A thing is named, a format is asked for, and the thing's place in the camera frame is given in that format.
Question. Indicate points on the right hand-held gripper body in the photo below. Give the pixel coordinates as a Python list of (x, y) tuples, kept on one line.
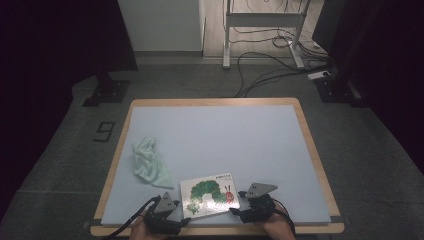
[(261, 206)]

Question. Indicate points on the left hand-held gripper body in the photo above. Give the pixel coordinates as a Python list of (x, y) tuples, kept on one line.
[(160, 216)]

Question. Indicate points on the caterpillar picture book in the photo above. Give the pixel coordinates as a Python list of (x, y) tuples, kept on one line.
[(209, 196)]

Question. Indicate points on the light green cloth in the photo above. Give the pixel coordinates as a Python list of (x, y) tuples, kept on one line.
[(150, 163)]

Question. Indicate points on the person's left hand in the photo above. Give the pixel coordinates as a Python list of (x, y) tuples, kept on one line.
[(143, 231)]

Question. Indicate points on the person's right hand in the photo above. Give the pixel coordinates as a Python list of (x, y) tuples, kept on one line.
[(278, 226)]

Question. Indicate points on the black tape strip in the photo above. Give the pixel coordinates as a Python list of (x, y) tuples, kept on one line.
[(93, 224), (336, 219)]

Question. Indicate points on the wooden table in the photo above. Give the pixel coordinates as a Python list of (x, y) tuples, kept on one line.
[(216, 101)]

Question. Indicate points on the black stand base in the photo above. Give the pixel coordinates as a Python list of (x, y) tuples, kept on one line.
[(108, 91), (335, 90)]

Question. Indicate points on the white power strip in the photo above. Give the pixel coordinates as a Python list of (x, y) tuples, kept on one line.
[(318, 75)]

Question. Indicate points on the dark curtain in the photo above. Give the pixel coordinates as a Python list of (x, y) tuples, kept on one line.
[(393, 66), (50, 66)]

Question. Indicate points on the white partition panel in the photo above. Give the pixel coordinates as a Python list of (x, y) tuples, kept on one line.
[(160, 23)]

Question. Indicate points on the white metal desk frame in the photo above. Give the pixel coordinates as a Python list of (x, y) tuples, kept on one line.
[(263, 19)]

